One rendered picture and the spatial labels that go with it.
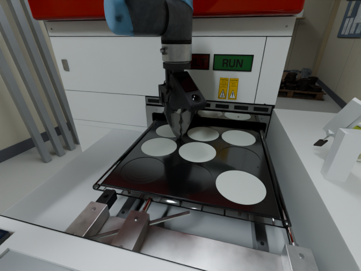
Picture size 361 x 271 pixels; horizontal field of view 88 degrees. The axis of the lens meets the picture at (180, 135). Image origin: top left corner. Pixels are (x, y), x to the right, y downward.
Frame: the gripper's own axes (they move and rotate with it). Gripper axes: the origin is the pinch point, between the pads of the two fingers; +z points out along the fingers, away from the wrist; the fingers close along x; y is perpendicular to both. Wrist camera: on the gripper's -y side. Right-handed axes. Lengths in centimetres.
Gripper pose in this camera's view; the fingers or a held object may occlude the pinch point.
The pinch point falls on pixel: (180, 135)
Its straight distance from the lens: 55.7
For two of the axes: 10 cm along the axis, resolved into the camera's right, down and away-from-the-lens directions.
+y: -4.5, -4.1, 7.9
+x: -8.9, 2.1, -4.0
